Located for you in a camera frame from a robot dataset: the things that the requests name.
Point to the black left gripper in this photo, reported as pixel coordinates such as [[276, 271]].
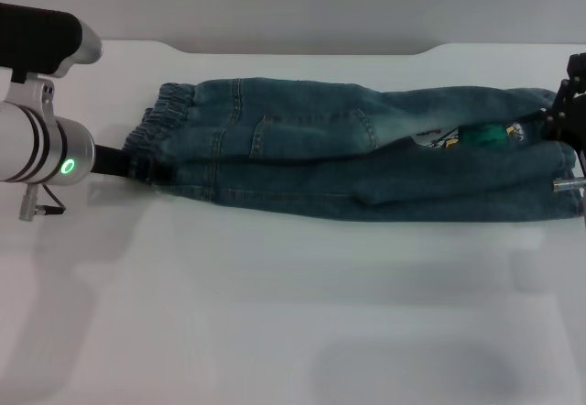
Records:
[[112, 161]]

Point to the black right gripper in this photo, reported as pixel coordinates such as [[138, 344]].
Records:
[[579, 121]]

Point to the blue denim shorts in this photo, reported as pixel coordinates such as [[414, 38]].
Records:
[[320, 176]]

